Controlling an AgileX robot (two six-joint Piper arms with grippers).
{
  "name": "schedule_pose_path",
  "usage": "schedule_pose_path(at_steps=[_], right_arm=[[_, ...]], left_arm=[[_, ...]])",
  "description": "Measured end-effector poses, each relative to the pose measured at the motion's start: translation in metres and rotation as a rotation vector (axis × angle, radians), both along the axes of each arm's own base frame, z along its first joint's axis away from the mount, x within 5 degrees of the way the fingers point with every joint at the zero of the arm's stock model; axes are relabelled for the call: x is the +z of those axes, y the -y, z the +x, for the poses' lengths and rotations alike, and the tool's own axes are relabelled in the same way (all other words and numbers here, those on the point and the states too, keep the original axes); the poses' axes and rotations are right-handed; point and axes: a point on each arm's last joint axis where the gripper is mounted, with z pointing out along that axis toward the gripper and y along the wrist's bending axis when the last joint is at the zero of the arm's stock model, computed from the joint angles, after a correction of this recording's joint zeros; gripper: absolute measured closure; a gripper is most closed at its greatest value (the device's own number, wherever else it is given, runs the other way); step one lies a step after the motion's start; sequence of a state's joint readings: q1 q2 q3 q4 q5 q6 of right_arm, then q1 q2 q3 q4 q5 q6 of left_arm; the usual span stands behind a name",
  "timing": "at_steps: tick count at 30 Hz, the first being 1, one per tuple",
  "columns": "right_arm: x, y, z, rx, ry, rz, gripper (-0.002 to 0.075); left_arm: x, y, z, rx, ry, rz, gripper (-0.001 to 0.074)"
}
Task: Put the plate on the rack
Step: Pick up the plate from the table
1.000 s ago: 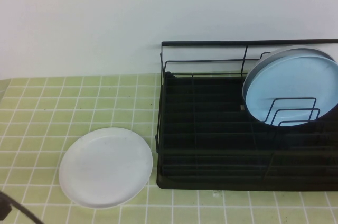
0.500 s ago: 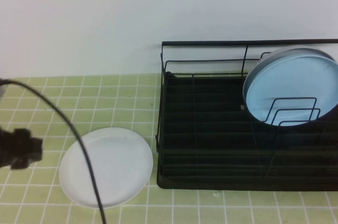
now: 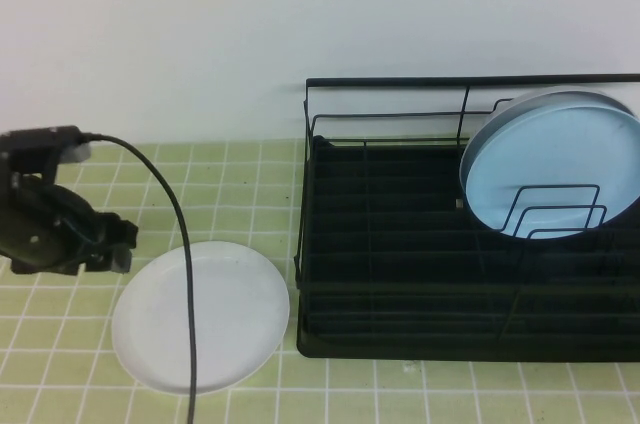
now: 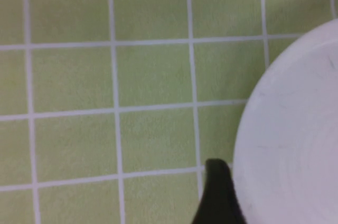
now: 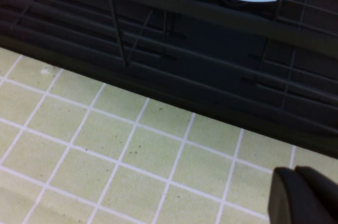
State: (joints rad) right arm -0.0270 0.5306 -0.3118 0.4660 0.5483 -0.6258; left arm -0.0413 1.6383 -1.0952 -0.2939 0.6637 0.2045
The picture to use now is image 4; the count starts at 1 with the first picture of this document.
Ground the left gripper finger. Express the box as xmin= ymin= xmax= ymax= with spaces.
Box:
xmin=192 ymin=158 xmax=248 ymax=224

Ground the white round plate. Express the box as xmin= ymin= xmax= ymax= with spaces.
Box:
xmin=233 ymin=19 xmax=338 ymax=224

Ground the green checkered tablecloth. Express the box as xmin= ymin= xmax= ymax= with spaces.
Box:
xmin=0 ymin=0 xmax=338 ymax=224

